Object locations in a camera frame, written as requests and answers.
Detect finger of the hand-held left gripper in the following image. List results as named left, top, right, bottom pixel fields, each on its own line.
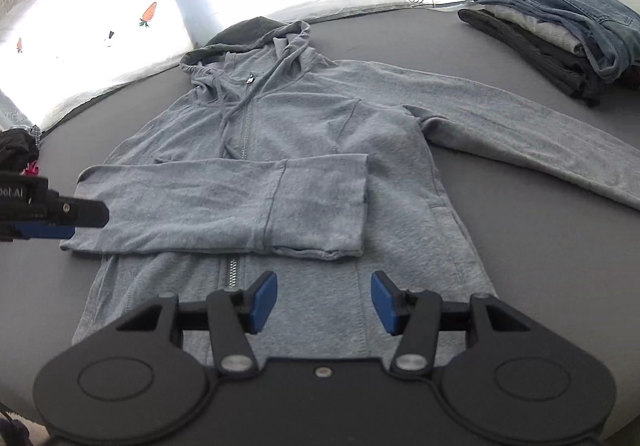
left=9, top=198, right=110, bottom=241

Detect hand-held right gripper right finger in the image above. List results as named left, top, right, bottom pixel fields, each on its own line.
left=370, top=271, right=538, bottom=372

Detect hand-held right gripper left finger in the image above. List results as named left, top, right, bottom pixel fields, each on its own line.
left=116, top=271, right=279, bottom=374

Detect grey zip hoodie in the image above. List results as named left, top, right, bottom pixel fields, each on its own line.
left=59, top=16, right=640, bottom=347

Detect black cloth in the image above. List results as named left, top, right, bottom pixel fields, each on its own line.
left=0, top=127, right=42, bottom=174

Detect grey textured mat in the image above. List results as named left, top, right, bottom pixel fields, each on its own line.
left=0, top=0, right=640, bottom=446

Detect white fluffy rug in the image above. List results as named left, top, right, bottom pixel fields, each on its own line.
left=0, top=403, right=32, bottom=446

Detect folded black garment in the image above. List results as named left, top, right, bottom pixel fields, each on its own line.
left=457, top=8, right=603, bottom=107

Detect folded light grey garment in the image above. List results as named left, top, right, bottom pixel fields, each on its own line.
left=472, top=0, right=591, bottom=57

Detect folded blue jeans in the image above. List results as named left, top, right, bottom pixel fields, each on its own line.
left=497, top=0, right=640, bottom=82

